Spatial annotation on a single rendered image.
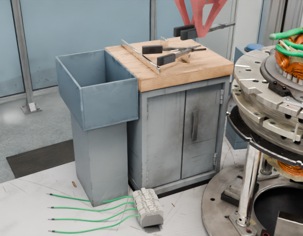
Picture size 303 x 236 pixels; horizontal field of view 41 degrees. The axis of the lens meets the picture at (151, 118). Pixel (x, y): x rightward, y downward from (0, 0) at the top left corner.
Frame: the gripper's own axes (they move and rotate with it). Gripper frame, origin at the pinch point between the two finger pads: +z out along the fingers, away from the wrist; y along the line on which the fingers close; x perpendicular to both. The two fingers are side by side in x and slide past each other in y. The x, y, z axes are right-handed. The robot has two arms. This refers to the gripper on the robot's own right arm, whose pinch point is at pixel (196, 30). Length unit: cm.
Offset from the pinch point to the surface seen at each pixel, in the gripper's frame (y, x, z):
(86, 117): -4.9, -19.3, 14.0
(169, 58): -3.5, -2.8, 5.9
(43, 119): -184, 29, 119
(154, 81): -2.2, -7.0, 8.9
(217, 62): -1.7, 7.4, 8.2
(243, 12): -145, 166, 54
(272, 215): 15.3, 11.3, 36.2
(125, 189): -5.7, -11.1, 34.5
